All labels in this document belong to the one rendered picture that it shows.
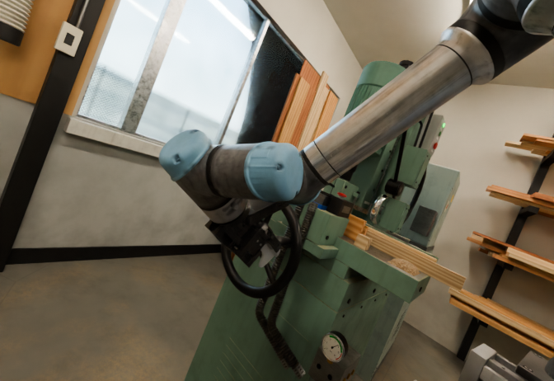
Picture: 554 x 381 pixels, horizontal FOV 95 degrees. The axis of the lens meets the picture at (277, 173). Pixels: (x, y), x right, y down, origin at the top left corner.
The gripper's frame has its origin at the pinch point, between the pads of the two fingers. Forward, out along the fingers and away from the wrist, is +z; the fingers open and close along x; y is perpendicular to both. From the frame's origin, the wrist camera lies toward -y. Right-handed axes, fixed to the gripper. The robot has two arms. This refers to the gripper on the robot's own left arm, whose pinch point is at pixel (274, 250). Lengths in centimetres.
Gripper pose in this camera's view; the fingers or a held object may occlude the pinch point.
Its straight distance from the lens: 61.9
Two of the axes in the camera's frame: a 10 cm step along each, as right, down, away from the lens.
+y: -6.3, 6.8, -3.7
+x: 7.0, 3.0, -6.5
